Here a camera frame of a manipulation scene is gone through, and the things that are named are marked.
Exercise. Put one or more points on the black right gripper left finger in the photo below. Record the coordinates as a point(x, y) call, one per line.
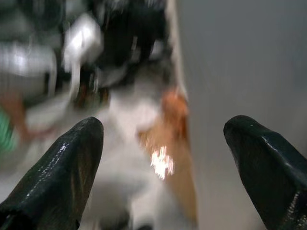
point(55, 177)

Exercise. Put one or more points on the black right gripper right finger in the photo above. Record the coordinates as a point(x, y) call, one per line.
point(271, 167)

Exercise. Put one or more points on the silver mini fridge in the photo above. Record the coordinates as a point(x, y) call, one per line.
point(239, 60)

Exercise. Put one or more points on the flattened brown cardboard box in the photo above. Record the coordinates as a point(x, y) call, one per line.
point(177, 172)

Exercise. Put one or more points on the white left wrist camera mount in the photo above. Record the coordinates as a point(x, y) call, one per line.
point(81, 40)

